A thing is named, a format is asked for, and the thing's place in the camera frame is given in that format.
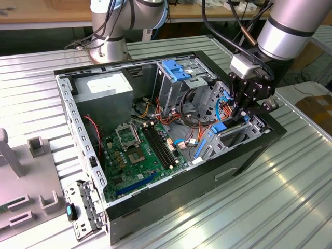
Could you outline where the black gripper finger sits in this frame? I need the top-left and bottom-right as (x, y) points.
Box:
(240, 99), (280, 117)
(227, 72), (248, 120)

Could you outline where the red yellow power wire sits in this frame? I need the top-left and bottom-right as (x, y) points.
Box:
(207, 101), (237, 130)

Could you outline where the long blue data wire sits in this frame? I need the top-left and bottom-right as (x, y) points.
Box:
(214, 90), (236, 121)

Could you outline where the grey metal disk bay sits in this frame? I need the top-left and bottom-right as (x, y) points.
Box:
(191, 114), (271, 167)

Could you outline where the white flat panel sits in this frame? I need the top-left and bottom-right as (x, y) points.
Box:
(276, 82), (332, 104)

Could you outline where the brown cardboard box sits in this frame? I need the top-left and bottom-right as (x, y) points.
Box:
(295, 94), (332, 128)

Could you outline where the brown cardboard sheet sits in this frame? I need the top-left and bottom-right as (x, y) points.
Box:
(293, 43), (325, 70)

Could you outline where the blue plastic drive latch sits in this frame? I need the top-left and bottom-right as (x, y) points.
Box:
(161, 59), (191, 81)

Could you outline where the grey metal drive cage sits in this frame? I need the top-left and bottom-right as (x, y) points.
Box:
(152, 57), (217, 116)

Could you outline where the black RAM slot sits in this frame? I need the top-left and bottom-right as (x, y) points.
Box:
(143, 126), (169, 171)
(149, 125), (175, 168)
(146, 126), (172, 170)
(152, 124), (178, 167)

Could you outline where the green motherboard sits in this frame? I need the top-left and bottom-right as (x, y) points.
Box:
(100, 121), (191, 204)

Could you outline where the black open PC case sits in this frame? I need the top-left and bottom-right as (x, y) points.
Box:
(53, 50), (288, 246)

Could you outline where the CPU socket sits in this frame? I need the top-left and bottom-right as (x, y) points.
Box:
(127, 146), (146, 165)

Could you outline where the grey power supply unit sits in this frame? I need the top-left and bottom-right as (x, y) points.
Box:
(73, 71), (134, 133)

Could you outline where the blue expansion slot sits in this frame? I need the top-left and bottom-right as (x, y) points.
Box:
(116, 172), (158, 197)

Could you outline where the black case fan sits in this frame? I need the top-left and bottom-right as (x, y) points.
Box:
(82, 114), (106, 171)

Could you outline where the wooden desk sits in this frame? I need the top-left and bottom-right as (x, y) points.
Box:
(0, 0), (272, 52)

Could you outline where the grey parts rack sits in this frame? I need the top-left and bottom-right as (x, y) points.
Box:
(0, 127), (65, 230)

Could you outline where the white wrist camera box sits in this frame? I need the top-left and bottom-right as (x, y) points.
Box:
(229, 53), (261, 80)

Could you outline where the black cable loop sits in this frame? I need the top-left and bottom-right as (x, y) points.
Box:
(181, 89), (208, 122)

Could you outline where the orange red wire bundle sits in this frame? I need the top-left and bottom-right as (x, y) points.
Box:
(154, 97), (182, 128)

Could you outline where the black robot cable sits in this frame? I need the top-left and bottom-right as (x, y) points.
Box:
(64, 0), (275, 81)

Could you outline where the yellow wire bundle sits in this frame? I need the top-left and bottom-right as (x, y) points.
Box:
(140, 100), (154, 119)

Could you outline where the metal socket cover frame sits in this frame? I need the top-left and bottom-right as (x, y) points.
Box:
(115, 123), (142, 150)

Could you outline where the red black twisted wire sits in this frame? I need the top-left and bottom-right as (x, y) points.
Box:
(82, 116), (102, 159)

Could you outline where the grey metal slot bracket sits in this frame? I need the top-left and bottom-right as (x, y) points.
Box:
(63, 180), (108, 242)

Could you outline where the blue black bracket clip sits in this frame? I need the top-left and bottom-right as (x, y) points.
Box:
(65, 202), (78, 222)

